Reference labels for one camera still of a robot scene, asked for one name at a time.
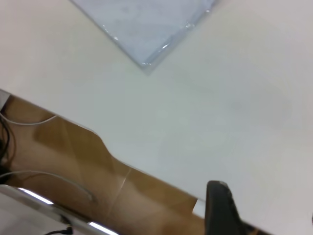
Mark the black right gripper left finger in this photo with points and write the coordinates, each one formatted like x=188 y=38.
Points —
x=220 y=213

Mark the transparent bag with red zipper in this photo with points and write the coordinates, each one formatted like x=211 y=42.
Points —
x=151 y=31

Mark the clear plastic package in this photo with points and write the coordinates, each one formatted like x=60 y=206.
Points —
x=146 y=19

